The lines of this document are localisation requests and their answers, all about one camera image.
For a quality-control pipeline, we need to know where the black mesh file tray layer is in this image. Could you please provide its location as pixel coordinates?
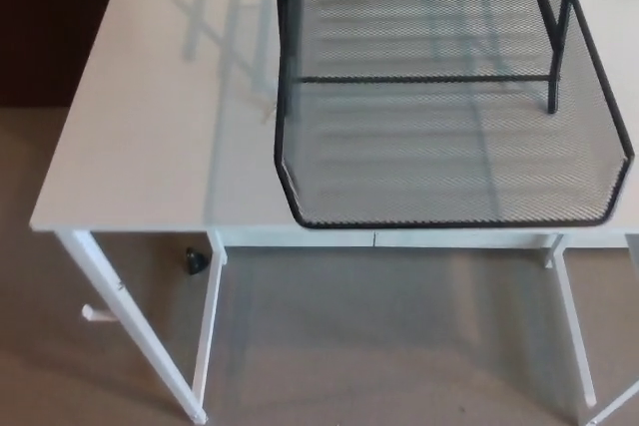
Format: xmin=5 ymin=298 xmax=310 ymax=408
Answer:
xmin=273 ymin=0 xmax=636 ymax=232

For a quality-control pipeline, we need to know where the white metal table leg frame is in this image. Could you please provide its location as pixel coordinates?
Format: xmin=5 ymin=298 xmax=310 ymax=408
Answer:
xmin=54 ymin=228 xmax=230 ymax=423
xmin=540 ymin=231 xmax=639 ymax=426

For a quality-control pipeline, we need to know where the dark brown cabinet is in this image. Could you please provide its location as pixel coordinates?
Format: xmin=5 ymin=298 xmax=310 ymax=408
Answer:
xmin=0 ymin=0 xmax=119 ymax=109

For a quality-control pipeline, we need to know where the black metal file tray frame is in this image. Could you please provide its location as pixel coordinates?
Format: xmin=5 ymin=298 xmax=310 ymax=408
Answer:
xmin=273 ymin=0 xmax=584 ymax=121

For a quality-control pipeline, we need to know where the small black floor stopper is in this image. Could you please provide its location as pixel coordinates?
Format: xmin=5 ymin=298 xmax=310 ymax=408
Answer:
xmin=185 ymin=246 xmax=208 ymax=277

